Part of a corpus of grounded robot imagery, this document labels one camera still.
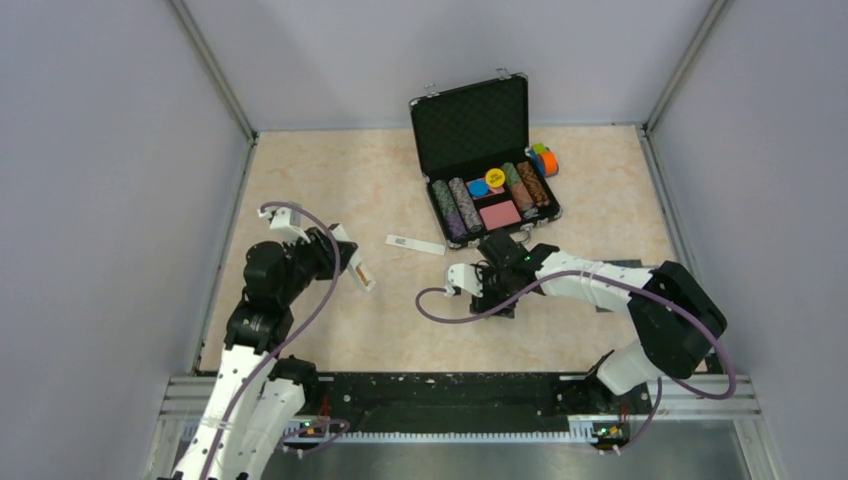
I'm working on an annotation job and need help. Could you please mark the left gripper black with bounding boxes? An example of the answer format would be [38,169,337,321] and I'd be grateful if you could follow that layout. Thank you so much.
[277,225,357,304]

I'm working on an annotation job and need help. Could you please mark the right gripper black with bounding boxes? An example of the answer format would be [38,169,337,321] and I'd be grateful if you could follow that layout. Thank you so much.
[470,264,519,318]

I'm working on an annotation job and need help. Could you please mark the white battery cover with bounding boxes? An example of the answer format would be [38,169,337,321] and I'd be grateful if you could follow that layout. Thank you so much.
[386,234,447,256]

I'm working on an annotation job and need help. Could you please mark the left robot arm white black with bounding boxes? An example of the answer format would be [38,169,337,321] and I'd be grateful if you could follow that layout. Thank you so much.
[169,227,358,479]

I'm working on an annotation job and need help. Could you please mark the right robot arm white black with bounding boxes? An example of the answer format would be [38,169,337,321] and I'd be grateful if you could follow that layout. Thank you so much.
[446,233,727,412]

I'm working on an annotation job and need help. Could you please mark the pink card deck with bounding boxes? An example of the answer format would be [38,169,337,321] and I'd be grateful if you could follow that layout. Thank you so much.
[479,200,522,231]

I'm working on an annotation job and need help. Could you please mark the blue round chip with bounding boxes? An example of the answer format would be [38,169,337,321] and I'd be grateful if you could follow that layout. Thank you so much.
[467,179,490,199]

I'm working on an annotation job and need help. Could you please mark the yellow big blind chip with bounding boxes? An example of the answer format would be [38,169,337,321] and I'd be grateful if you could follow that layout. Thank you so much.
[484,168,506,189]

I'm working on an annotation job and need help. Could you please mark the grey lego baseplate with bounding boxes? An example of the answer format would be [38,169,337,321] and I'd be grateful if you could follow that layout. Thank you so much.
[603,259,643,268]

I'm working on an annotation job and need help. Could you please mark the green toy block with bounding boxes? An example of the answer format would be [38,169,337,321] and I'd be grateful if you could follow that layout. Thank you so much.
[532,143,551,157]

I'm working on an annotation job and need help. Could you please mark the black poker chip case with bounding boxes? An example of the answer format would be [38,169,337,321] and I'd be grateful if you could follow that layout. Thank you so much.
[409,73,563,250]

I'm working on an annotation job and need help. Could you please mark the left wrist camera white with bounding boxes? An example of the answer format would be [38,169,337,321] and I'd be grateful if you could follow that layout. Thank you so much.
[257,206,310,245]

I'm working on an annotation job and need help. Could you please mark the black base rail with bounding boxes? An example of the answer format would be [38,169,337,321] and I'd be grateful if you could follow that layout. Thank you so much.
[268,361,653,438]

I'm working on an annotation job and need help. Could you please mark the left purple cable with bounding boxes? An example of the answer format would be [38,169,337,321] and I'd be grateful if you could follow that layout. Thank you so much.
[196,201,351,480]

